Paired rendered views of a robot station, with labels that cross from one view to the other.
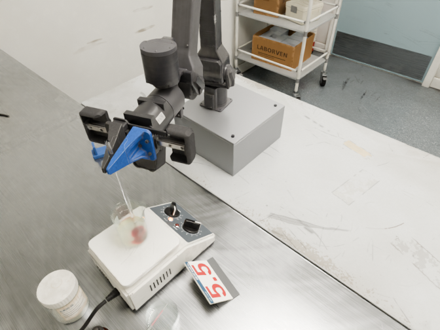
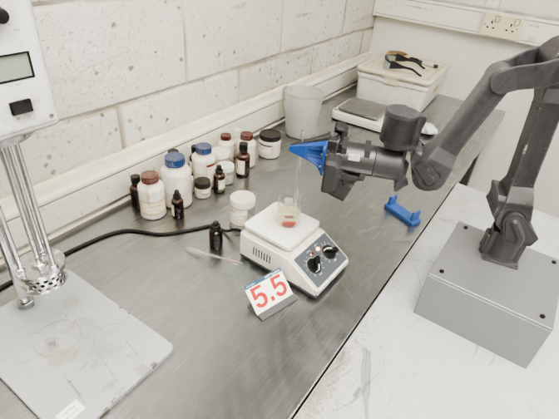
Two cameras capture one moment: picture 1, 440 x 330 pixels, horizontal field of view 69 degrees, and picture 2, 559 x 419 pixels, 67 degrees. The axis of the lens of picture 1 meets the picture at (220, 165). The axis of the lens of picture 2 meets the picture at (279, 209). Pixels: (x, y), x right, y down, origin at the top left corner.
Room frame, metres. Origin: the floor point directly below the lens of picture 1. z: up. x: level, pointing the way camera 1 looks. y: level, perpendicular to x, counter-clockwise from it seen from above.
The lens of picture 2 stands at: (0.16, -0.54, 1.51)
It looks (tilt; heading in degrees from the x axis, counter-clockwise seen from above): 35 degrees down; 79
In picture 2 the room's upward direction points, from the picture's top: 5 degrees clockwise
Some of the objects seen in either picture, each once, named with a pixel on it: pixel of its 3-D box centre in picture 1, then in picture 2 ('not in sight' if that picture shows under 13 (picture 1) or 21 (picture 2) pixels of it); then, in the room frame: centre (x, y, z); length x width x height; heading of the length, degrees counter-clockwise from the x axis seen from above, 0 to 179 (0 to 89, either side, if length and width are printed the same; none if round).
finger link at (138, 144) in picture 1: (131, 158); (306, 155); (0.34, 0.13, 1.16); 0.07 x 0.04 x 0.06; 160
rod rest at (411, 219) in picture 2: (110, 145); (403, 209); (0.66, 0.29, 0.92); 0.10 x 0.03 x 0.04; 115
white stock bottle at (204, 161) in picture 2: not in sight; (204, 165); (0.15, 0.46, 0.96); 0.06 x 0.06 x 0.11
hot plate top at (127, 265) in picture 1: (134, 243); (282, 224); (0.31, 0.15, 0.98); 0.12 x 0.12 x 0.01; 45
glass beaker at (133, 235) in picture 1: (132, 223); (289, 209); (0.33, 0.15, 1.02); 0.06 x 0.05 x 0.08; 113
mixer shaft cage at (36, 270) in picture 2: not in sight; (22, 211); (-0.08, -0.04, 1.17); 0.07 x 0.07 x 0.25
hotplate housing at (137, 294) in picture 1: (150, 247); (290, 245); (0.33, 0.13, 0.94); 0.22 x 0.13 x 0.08; 135
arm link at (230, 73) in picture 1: (216, 72); (515, 219); (0.71, 0.00, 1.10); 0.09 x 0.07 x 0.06; 69
